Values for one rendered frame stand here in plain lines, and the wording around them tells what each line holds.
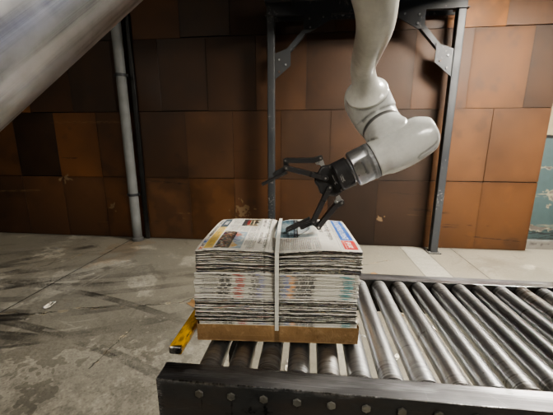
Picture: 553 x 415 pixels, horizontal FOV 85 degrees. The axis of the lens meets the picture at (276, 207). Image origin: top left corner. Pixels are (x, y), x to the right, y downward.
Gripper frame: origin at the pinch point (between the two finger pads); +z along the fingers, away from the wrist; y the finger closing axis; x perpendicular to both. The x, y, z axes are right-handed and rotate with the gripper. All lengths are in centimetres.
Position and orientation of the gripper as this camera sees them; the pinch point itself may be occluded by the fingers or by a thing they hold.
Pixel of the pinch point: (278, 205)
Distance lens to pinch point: 78.7
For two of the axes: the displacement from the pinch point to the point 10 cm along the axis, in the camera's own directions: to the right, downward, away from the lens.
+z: -8.9, 4.2, 1.9
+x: 1.1, -2.2, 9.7
